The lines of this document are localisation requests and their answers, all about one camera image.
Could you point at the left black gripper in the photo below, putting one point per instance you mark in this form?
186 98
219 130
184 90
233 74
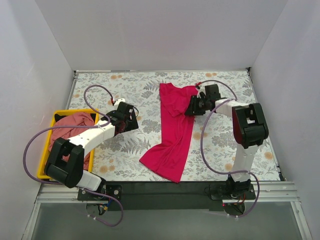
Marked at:
133 119

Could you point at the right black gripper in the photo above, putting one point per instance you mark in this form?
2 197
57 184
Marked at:
191 106

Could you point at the magenta t shirt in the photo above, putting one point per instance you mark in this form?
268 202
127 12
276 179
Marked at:
168 159

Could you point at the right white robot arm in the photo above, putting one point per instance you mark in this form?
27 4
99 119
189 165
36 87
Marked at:
250 128

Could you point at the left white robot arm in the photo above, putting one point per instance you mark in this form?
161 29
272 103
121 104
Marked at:
65 163

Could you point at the salmon pink t shirt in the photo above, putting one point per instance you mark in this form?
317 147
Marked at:
77 119

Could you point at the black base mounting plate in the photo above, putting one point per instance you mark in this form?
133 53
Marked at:
163 195

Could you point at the black garment in bin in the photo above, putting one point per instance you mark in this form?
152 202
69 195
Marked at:
58 117

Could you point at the yellow plastic bin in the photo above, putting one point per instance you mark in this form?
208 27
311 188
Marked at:
40 172

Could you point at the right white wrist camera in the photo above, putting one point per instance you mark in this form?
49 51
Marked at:
200 89

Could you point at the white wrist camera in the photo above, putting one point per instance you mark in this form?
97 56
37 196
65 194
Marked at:
200 89
116 102

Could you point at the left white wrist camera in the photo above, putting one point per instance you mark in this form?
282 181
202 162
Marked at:
116 102

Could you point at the aluminium frame rail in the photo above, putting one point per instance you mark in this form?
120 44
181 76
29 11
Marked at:
270 191

